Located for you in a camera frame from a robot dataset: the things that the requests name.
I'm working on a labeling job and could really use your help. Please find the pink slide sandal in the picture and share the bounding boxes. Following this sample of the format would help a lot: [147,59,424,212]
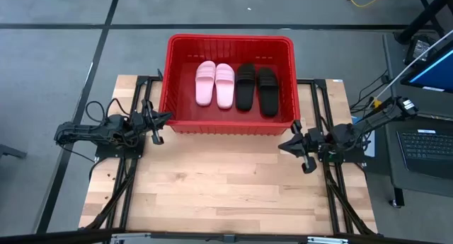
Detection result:
[214,62,236,110]
[195,60,217,108]

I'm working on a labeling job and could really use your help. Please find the dark grey computer cart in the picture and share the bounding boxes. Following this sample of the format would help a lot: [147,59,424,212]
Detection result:
[381,31,453,208]

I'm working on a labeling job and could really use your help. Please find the white cable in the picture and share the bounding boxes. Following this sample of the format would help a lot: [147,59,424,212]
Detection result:
[375,29,453,103]

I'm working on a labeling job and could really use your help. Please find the white paper sheet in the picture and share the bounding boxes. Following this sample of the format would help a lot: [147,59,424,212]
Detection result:
[364,137,377,158]

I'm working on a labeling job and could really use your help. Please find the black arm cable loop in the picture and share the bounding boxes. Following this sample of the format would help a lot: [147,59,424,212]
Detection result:
[84,98,132,124]

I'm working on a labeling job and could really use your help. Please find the silver metal bracket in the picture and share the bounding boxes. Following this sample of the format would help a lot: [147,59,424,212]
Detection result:
[110,232,152,244]
[306,236,350,244]

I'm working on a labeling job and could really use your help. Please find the black power adapter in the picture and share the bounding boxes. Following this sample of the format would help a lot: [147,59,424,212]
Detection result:
[404,34,438,65]

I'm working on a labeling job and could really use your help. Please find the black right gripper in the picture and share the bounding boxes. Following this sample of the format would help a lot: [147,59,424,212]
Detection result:
[278,119,330,175]

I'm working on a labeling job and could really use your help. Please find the black cable bundle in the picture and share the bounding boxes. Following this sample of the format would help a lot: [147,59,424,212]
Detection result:
[349,69,390,115]

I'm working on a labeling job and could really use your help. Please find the black laptop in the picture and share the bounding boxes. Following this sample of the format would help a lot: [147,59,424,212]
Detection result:
[395,127,453,181]

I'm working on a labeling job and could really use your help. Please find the black stand pole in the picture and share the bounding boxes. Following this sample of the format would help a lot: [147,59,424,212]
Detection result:
[394,0,453,45]

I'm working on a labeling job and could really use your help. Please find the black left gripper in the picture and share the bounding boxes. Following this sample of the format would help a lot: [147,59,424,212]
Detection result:
[130,98,173,146]

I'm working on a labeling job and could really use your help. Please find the red plastic bin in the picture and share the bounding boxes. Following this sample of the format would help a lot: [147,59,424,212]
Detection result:
[158,33,302,136]

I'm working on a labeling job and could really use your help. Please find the black crossbeam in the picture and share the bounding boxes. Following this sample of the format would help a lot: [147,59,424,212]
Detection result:
[0,228,453,244]

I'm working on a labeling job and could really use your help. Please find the black computer monitor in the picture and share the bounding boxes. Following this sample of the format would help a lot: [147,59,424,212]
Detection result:
[400,38,453,93]

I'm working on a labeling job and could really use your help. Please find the black slide sandal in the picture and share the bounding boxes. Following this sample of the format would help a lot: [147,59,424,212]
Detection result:
[256,66,280,118]
[235,62,257,112]

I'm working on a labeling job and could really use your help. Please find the grey furniture foot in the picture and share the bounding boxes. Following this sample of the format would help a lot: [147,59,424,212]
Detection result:
[0,144,28,159]

